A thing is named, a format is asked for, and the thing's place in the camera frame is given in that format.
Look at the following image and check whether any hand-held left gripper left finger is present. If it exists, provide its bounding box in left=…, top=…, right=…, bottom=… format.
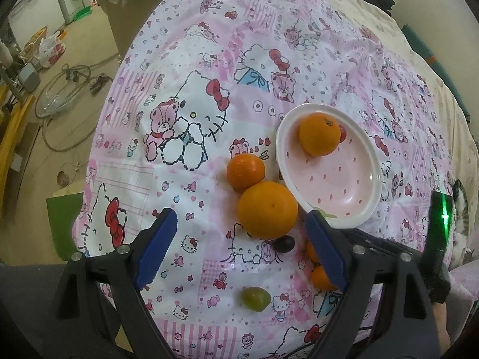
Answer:
left=50, top=207, right=178, bottom=359

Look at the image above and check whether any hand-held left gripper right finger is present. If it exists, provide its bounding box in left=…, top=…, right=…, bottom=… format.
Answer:
left=304, top=209, right=442, bottom=359

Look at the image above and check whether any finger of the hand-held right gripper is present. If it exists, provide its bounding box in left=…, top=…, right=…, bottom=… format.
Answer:
left=342, top=228, right=425, bottom=257

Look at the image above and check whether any small tangerine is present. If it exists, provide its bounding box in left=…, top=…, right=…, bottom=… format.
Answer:
left=310, top=265, right=339, bottom=292

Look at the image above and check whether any dark grape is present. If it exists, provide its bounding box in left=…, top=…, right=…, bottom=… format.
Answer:
left=272, top=235, right=296, bottom=253

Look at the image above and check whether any pink white oval plate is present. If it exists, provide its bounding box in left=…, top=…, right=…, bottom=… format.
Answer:
left=276, top=103, right=383, bottom=229

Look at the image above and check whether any large orange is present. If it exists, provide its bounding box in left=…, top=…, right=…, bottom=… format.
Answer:
left=237, top=180, right=299, bottom=239

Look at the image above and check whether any green tangerine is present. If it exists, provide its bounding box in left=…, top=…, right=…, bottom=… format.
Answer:
left=240, top=286, right=271, bottom=312

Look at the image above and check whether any person's right forearm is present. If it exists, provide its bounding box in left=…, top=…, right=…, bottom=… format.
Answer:
left=434, top=301, right=455, bottom=359

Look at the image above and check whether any tabby cat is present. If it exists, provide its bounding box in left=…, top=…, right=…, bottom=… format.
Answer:
left=449, top=179, right=474, bottom=270

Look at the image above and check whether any person's pink quilted clothing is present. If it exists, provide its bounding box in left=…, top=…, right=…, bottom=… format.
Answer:
left=447, top=262, right=479, bottom=330

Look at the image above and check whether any green box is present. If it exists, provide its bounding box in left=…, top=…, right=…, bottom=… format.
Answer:
left=46, top=191, right=88, bottom=260

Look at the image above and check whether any orange with stem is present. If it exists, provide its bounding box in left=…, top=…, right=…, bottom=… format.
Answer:
left=298, top=112, right=341, bottom=157

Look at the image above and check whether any teal cloth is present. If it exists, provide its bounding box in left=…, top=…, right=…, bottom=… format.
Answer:
left=402, top=24, right=479, bottom=120

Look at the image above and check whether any yellow wooden bench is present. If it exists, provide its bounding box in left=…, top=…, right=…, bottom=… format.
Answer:
left=0, top=86, right=36, bottom=214

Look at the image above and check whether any pink cartoon printed blanket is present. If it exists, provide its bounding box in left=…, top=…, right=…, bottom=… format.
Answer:
left=73, top=0, right=455, bottom=359

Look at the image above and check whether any grey square device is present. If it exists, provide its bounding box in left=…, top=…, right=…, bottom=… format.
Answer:
left=19, top=65, right=40, bottom=90

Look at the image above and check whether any white plastic bag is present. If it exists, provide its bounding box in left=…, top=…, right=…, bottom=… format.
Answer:
left=38, top=32, right=66, bottom=69

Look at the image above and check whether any white cabinet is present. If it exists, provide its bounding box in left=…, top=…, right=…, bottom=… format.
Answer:
left=7, top=0, right=62, bottom=45

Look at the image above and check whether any coiled hose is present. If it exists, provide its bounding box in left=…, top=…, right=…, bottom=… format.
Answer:
left=34, top=63, right=124, bottom=154

